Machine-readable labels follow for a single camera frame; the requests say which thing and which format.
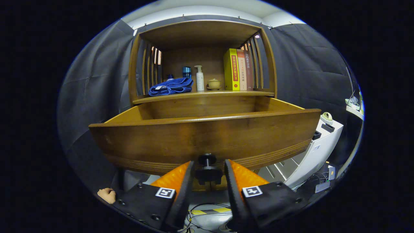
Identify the beige tape dispenser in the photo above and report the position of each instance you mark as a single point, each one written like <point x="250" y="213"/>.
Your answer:
<point x="326" y="118"/>

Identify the small black object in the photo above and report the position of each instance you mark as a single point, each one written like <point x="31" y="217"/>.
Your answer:
<point x="328" y="127"/>

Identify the wooden cabinet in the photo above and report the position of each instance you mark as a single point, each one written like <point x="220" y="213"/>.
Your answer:
<point x="200" y="32"/>

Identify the brown book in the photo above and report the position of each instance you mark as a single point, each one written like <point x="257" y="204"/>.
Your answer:
<point x="249" y="71"/>

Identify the white shelf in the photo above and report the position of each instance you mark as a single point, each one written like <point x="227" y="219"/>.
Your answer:
<point x="355" y="111"/>

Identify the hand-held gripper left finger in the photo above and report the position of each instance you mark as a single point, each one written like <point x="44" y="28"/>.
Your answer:
<point x="186" y="194"/>

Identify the beige lidded teacup with saucer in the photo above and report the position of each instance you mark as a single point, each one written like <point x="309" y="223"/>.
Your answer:
<point x="214" y="84"/>

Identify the white side cabinet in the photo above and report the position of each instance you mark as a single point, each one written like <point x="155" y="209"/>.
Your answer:
<point x="310" y="155"/>

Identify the yellow book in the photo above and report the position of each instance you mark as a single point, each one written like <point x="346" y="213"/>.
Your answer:
<point x="231" y="69"/>

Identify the white pump bottle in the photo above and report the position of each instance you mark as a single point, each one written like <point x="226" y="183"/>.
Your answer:
<point x="200" y="81"/>

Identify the teal bottle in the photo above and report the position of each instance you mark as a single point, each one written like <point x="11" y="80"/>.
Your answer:
<point x="186" y="72"/>

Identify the orange and beige book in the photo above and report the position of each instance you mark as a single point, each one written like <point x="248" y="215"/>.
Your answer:
<point x="242" y="71"/>

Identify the small white blue-capped bottle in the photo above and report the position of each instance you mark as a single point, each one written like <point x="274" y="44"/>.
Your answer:
<point x="170" y="77"/>

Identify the white electronic box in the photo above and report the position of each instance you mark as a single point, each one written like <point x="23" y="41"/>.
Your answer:
<point x="332" y="172"/>

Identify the white bowl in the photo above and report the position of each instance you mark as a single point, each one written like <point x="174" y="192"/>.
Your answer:
<point x="354" y="102"/>

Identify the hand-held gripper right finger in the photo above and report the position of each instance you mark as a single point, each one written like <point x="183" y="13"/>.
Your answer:
<point x="233" y="194"/>

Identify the wooden drawer with black knob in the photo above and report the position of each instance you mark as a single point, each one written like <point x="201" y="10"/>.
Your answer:
<point x="194" y="136"/>

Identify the blue folded towel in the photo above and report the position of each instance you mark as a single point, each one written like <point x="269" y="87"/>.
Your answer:
<point x="171" y="87"/>

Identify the yellow and black floor tape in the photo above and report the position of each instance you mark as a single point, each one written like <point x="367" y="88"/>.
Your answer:
<point x="223" y="210"/>

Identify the grey electronic box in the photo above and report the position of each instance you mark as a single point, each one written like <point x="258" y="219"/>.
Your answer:
<point x="322" y="187"/>

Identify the wooden countertop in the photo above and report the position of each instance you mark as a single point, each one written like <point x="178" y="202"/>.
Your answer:
<point x="207" y="94"/>

